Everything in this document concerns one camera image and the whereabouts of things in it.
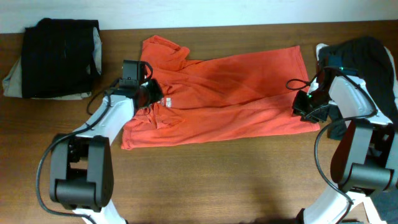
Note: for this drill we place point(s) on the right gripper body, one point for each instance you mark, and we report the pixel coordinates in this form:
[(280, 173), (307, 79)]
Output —
[(313, 106)]

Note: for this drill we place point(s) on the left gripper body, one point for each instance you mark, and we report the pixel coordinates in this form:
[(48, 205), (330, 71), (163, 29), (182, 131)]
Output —
[(151, 89)]

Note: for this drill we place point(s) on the red orange t-shirt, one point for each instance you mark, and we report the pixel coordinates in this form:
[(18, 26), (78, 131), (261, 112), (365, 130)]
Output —
[(240, 96)]

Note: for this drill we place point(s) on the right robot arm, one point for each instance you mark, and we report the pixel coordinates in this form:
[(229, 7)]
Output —
[(365, 161)]

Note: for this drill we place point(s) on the dark grey garment pile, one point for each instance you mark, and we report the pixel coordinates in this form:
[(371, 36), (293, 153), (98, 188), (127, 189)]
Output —
[(367, 55)]

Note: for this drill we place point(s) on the folded black garment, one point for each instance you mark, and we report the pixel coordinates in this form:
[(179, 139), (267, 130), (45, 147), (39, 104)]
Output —
[(57, 59)]

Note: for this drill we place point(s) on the folded beige garment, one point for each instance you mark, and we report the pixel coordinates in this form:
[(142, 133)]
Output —
[(12, 83)]

